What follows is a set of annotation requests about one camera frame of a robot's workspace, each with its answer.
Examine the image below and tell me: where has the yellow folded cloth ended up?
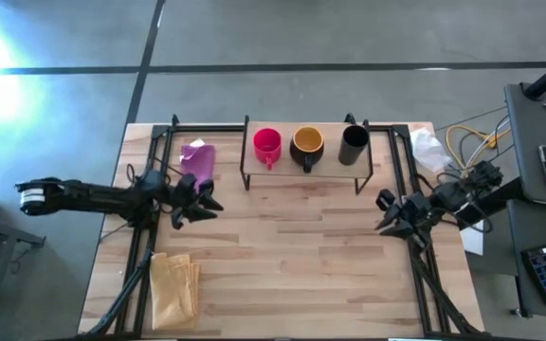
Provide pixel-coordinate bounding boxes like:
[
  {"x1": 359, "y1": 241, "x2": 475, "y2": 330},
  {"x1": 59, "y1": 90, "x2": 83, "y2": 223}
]
[{"x1": 149, "y1": 252, "x2": 201, "y2": 332}]

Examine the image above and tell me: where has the black metal table frame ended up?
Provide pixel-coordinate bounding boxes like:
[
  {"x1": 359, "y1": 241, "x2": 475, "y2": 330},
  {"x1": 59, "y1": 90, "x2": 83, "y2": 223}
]
[{"x1": 78, "y1": 113, "x2": 487, "y2": 340}]

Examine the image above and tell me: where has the black support beam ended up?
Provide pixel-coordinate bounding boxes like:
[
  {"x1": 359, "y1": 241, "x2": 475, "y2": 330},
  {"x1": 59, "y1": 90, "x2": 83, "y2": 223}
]
[{"x1": 456, "y1": 182, "x2": 525, "y2": 232}]

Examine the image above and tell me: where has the white paper sheet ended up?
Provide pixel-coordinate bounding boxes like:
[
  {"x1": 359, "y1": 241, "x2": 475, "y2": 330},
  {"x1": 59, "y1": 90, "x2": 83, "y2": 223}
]
[{"x1": 460, "y1": 226, "x2": 485, "y2": 257}]

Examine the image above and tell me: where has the red plastic mug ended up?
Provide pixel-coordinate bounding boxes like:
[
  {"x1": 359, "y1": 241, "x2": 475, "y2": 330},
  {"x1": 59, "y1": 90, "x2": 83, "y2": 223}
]
[{"x1": 252, "y1": 127, "x2": 283, "y2": 171}]

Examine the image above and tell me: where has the dark grey keyboard desk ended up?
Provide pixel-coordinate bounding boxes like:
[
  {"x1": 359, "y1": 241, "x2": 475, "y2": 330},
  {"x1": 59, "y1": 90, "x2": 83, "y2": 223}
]
[{"x1": 507, "y1": 198, "x2": 546, "y2": 321}]

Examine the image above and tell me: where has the brown mug with yellow inside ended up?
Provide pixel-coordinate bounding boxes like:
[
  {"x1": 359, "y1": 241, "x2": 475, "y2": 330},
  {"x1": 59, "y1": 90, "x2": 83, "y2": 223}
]
[{"x1": 288, "y1": 125, "x2": 325, "y2": 174}]

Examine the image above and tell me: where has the purple cloth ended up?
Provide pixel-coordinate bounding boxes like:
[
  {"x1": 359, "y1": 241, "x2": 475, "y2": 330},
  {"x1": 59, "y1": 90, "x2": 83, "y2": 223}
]
[{"x1": 179, "y1": 141, "x2": 217, "y2": 190}]

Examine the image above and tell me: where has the tall black cup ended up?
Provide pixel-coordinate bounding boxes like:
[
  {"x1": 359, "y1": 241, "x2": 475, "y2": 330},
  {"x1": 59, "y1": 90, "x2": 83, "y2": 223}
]
[{"x1": 337, "y1": 124, "x2": 371, "y2": 167}]

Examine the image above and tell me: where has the wooden shelf with black legs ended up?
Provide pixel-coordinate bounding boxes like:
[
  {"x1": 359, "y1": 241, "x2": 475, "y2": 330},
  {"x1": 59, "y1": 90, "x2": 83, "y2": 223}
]
[{"x1": 239, "y1": 115, "x2": 375, "y2": 195}]

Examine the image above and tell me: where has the yellow cable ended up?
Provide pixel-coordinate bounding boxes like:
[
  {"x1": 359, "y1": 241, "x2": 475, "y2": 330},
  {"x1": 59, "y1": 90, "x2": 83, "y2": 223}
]
[{"x1": 445, "y1": 123, "x2": 511, "y2": 190}]

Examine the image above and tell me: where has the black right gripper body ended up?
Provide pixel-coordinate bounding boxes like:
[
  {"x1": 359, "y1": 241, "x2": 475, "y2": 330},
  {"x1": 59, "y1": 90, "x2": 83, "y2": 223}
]
[{"x1": 395, "y1": 191, "x2": 433, "y2": 233}]

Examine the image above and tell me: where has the grey desk top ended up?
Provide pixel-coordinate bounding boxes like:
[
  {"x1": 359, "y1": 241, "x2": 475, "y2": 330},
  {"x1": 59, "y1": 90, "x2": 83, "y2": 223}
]
[{"x1": 503, "y1": 81, "x2": 546, "y2": 209}]

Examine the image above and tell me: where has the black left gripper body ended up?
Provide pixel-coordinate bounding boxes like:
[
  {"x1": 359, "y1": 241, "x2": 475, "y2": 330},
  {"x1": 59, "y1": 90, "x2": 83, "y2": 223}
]
[{"x1": 168, "y1": 172, "x2": 208, "y2": 215}]

